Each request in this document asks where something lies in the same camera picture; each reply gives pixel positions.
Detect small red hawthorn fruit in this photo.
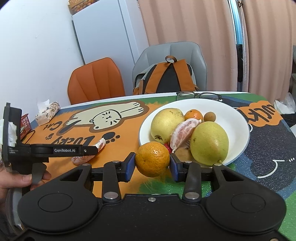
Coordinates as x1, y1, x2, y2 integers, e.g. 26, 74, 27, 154
164, 143, 173, 153

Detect large orange mandarin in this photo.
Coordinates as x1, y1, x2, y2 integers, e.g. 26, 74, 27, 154
135, 142, 170, 178

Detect large yellow-green pear with stem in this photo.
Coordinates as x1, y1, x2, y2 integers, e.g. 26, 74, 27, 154
190, 121, 229, 166

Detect thin peeled pomelo segment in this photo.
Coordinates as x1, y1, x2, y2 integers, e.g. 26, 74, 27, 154
71, 138, 106, 166

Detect large peeled pomelo segment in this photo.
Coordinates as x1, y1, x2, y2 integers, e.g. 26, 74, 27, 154
170, 118, 202, 153

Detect yellow pear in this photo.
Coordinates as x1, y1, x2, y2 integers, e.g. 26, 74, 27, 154
151, 108, 185, 144

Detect small orange mandarin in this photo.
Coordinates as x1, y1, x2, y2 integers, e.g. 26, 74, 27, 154
184, 109, 204, 122

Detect small brown longan fruit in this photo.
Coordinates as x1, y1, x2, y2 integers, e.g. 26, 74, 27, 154
204, 111, 216, 122

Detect person's left hand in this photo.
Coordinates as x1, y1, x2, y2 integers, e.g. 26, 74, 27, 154
0, 170, 52, 205

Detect red plastic basket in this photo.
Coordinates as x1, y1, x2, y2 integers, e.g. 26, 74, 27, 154
20, 113, 32, 140

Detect colourful lucky cat tablecloth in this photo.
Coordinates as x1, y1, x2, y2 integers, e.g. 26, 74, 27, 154
25, 92, 295, 240

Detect patterned tissue pack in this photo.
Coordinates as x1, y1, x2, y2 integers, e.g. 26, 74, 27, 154
35, 99, 60, 126

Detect white ceramic plate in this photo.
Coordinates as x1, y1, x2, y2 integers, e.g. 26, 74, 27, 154
138, 98, 250, 166

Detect black-framed eyeglasses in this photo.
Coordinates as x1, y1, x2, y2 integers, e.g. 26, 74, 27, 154
176, 91, 222, 102

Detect orange chair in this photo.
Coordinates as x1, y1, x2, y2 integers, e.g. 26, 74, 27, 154
68, 57, 125, 104

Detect orange and black backpack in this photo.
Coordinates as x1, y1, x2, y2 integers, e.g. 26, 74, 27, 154
133, 56, 199, 95

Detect grey chair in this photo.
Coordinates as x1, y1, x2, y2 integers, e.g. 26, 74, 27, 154
132, 42, 207, 91

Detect white plastic bag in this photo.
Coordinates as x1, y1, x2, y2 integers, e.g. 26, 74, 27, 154
273, 92, 296, 114

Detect white refrigerator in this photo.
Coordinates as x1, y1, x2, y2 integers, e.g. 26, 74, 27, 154
71, 0, 150, 65

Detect beige curtain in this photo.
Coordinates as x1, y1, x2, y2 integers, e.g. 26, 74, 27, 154
139, 1, 295, 102

